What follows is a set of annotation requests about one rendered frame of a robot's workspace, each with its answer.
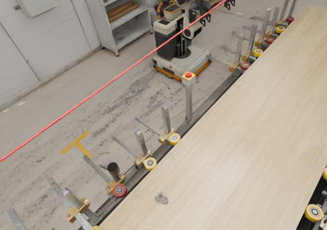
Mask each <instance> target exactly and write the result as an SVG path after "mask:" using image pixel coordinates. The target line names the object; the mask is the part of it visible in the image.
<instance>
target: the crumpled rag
mask: <svg viewBox="0 0 327 230"><path fill-rule="evenodd" d="M155 201H156V202H157V203H158V204H162V205H167V204H168V203H169V202H168V197H167V196H165V195H164V192H158V196H156V197H155Z"/></svg>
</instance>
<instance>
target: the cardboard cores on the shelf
mask: <svg viewBox="0 0 327 230"><path fill-rule="evenodd" d="M133 3H134V2H133V0H130V1H128V2H126V3H124V4H122V5H120V6H118V7H116V8H114V9H112V10H110V11H108V12H107V16H108V19H109V23H111V22H113V21H115V20H116V19H118V18H120V17H122V16H123V15H125V14H127V13H128V12H130V11H132V10H134V9H135V8H137V7H139V4H138V3H137V2H136V3H134V4H133Z"/></svg>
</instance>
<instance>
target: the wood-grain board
mask: <svg viewBox="0 0 327 230"><path fill-rule="evenodd" d="M326 165H327V9H323V8H319V7H314V6H309V5H308V6H307V7H306V8H305V9H304V10H303V11H302V12H301V13H300V14H299V15H298V16H297V18H296V19H295V20H294V21H293V22H292V23H291V24H290V25H289V26H288V27H287V28H286V29H285V30H284V31H283V32H282V33H281V34H280V36H279V37H278V38H277V39H276V40H275V41H274V42H273V43H272V44H271V45H270V46H269V47H268V48H267V49H266V50H265V51H264V52H263V53H262V55H261V56H260V57H259V58H258V59H257V60H256V61H255V62H254V63H253V64H252V65H251V66H250V67H249V68H248V69H247V70H246V71H245V72H244V73H243V74H242V75H241V76H240V77H239V78H238V79H237V81H236V82H235V83H234V84H233V85H232V86H231V87H230V88H229V89H228V90H227V91H226V92H225V93H224V94H223V95H222V96H221V97H220V99H219V100H218V101H217V102H216V103H215V104H214V105H213V106H212V107H211V108H210V109H209V110H208V111H207V112H206V113H205V114H204V115H203V116H202V118H201V119H200V120H199V121H198V122H197V123H196V124H195V125H194V126H193V127H192V128H191V129H190V130H189V131H188V132H187V133H186V134H185V136H184V137H183V138H182V139H181V140H180V141H179V142H178V143H177V144H176V145H175V146H174V147H173V148H172V149H171V150H170V151H169V152H168V153H167V155H166V156H165V157H164V158H163V159H162V160H161V161H160V162H159V163H158V164H157V165H156V166H155V167H154V168H153V169H152V170H151V171H150V173H149V174H148V175H147V176H146V177H145V178H144V179H143V180H142V181H141V182H140V183H139V184H138V185H137V186H136V187H135V188H134V189H133V191H132V192H131V193H130V194H129V195H128V196H127V197H126V198H125V199H124V200H123V201H122V202H121V203H120V204H119V205H118V206H117V207H116V208H115V210H114V211H113V212H112V213H111V214H110V215H109V216H108V217H107V218H106V219H105V220H104V221H103V222H102V223H101V224H100V225H99V228H100V229H101V230H296V228H297V226H298V224H299V222H300V220H301V218H302V216H303V213H304V211H305V209H306V207H307V205H308V203H309V201H310V199H311V196H312V194H313V192H314V190H315V188H316V186H317V184H318V182H319V180H320V177H321V175H322V173H323V171H324V169H325V167H326ZM158 192H164V195H165V196H167V197H168V202H169V203H168V204H167V205H162V204H158V203H157V202H156V201H155V197H156V196H158Z"/></svg>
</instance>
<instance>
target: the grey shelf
mask: <svg viewBox="0 0 327 230"><path fill-rule="evenodd" d="M85 1H86V4H87V6H88V9H89V12H90V15H91V18H92V21H93V23H94V26H95V29H96V32H97V35H98V38H99V41H100V43H101V46H102V49H105V47H106V48H108V49H110V50H112V51H114V52H115V53H116V56H117V57H118V56H119V54H118V50H119V49H121V48H122V47H124V46H125V45H127V44H128V43H130V42H132V41H133V40H135V39H136V38H138V37H140V36H141V35H143V34H144V33H146V32H147V31H149V30H150V29H151V33H150V34H153V32H152V25H151V18H150V12H149V5H148V0H133V2H134V3H136V2H137V3H138V4H139V7H137V8H135V9H134V10H132V11H130V12H128V13H127V14H125V15H123V16H122V17H120V18H118V19H116V20H115V21H113V22H111V23H109V19H108V16H107V12H108V11H110V10H112V9H114V8H116V7H118V6H120V5H122V4H124V3H126V2H128V1H130V0H85ZM134 3H133V4H134Z"/></svg>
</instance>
